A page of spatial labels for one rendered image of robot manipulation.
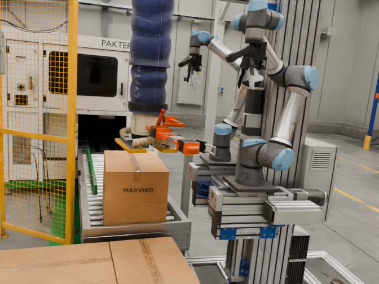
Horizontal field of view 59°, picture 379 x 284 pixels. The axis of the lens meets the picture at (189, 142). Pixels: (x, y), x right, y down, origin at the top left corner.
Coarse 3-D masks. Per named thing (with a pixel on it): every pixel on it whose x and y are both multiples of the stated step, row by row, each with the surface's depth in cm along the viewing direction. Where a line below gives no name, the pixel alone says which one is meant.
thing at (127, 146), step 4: (128, 136) 202; (116, 140) 205; (120, 140) 202; (124, 140) 202; (132, 140) 190; (120, 144) 196; (124, 144) 193; (128, 144) 191; (124, 148) 188; (128, 148) 183; (132, 148) 182; (136, 148) 184; (140, 148) 185; (128, 152) 181; (132, 152) 180; (136, 152) 181; (140, 152) 182; (144, 152) 183
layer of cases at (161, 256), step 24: (144, 240) 207; (168, 240) 210; (0, 264) 170; (24, 264) 172; (48, 264) 173; (72, 264) 175; (96, 264) 177; (120, 264) 179; (144, 264) 181; (168, 264) 183
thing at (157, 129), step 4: (152, 128) 174; (156, 128) 171; (160, 128) 171; (164, 128) 172; (168, 128) 173; (152, 132) 176; (156, 132) 171; (152, 136) 174; (156, 136) 171; (160, 136) 172
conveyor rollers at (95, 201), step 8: (96, 160) 388; (88, 168) 351; (96, 168) 354; (88, 176) 326; (96, 176) 328; (88, 184) 301; (88, 192) 284; (88, 200) 267; (96, 200) 269; (96, 208) 252; (96, 216) 235; (168, 216) 244; (96, 224) 226
